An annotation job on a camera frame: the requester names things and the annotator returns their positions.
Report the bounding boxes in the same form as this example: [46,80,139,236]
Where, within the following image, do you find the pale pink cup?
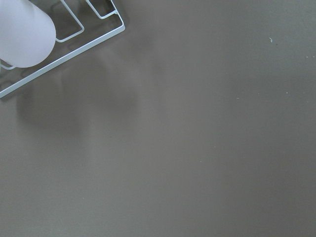
[0,0,56,68]

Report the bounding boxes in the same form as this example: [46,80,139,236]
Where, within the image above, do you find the white wire cup rack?
[0,0,125,97]

